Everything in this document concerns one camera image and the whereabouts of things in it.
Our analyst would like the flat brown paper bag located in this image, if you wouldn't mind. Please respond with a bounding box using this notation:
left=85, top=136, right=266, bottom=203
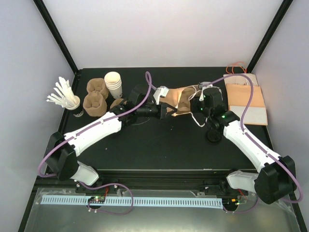
left=226, top=83, right=268, bottom=126

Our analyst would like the cup of white stirrers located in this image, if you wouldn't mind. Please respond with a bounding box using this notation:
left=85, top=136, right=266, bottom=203
left=46, top=76, right=84, bottom=117

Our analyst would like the left black frame post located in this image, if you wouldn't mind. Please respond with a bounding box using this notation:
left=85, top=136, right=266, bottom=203
left=33, top=0, right=79, bottom=74

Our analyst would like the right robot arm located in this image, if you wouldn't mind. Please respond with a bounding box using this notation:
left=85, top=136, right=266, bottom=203
left=189, top=87, right=297, bottom=204

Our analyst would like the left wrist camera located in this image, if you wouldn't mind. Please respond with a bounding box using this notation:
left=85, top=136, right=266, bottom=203
left=153, top=86, right=169, bottom=105

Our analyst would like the brown cup carrier stack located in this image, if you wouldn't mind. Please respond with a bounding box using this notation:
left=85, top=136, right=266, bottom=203
left=83, top=78, right=109, bottom=117

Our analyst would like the stack of paper cups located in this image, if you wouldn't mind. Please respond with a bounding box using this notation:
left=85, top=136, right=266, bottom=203
left=104, top=72, right=123, bottom=99

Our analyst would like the orange bag handle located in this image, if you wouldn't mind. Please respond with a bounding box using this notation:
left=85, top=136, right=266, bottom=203
left=225, top=61, right=247, bottom=74

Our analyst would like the light blue cable duct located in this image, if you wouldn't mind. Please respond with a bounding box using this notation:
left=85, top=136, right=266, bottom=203
left=41, top=195, right=223, bottom=209

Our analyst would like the brown paper bag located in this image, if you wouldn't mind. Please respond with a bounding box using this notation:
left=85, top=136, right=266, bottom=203
left=226, top=83, right=268, bottom=126
left=160, top=85, right=206, bottom=127

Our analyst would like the right black frame post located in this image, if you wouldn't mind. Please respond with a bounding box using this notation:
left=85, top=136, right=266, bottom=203
left=247, top=0, right=293, bottom=73

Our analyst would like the small brown cup carrier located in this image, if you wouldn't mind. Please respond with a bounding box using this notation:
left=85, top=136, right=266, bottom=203
left=110, top=98, right=126, bottom=111

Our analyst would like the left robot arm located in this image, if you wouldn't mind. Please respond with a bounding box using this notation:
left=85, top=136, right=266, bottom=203
left=43, top=86, right=177, bottom=193

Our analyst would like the black frame post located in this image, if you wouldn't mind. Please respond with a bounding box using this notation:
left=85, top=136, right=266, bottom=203
left=247, top=0, right=293, bottom=73
left=33, top=0, right=79, bottom=74

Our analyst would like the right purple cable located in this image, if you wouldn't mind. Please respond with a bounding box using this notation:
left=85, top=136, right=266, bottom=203
left=207, top=73, right=304, bottom=203

